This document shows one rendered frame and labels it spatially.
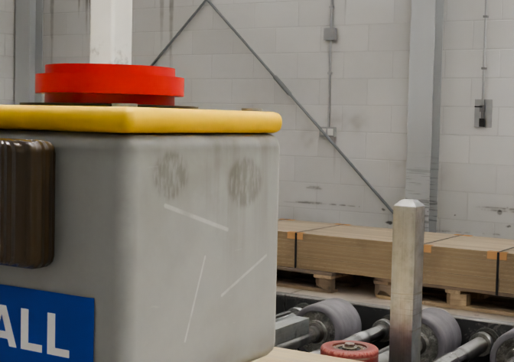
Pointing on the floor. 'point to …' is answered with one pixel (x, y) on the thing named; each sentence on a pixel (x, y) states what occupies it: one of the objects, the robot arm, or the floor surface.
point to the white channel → (111, 20)
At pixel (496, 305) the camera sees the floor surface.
